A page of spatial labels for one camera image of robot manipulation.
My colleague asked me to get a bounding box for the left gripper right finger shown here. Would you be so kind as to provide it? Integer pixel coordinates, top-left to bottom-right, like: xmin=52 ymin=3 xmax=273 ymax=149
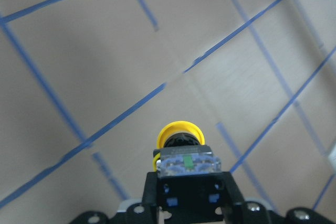
xmin=219 ymin=172 xmax=244 ymax=208

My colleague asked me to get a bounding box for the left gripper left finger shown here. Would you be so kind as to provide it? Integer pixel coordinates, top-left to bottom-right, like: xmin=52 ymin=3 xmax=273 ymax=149
xmin=141 ymin=172 xmax=158 ymax=208

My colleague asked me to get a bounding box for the yellow push button switch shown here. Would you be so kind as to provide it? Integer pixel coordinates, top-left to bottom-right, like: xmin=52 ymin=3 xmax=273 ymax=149
xmin=152 ymin=121 xmax=222 ymax=178

